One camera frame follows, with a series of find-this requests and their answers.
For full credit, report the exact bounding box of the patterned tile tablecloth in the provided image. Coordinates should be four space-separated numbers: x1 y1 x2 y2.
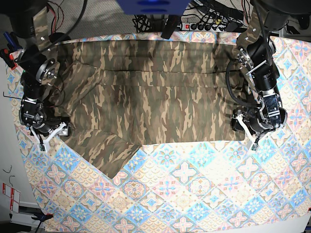
14 37 311 233

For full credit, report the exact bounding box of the black bracket under mount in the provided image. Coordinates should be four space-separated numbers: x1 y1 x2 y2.
161 15 180 39

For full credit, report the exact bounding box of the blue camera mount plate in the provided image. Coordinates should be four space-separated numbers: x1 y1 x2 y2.
117 0 190 15

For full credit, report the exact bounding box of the orange black bottom clamp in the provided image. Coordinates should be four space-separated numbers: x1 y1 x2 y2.
31 213 53 222

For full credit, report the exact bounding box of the red black clamp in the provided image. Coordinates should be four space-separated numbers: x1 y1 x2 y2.
0 49 17 70

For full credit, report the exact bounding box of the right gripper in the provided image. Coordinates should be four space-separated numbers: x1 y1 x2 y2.
30 116 70 152

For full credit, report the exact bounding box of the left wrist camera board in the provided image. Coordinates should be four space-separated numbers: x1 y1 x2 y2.
251 143 258 151

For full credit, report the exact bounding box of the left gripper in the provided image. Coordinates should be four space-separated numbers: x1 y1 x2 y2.
230 109 288 146

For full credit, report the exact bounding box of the white power strip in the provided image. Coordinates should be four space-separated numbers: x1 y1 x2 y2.
176 22 228 32

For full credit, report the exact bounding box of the camouflage T-shirt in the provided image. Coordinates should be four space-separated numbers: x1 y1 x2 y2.
49 40 244 178

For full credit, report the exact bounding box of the black coiled cable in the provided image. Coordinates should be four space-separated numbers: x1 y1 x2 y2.
132 15 153 32

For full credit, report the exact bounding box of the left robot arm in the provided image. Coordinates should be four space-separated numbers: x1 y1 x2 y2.
225 0 311 151

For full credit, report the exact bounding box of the red white label tag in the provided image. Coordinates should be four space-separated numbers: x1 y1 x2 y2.
0 183 20 213

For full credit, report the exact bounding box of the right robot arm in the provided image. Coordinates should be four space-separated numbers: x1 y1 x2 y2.
0 0 70 152

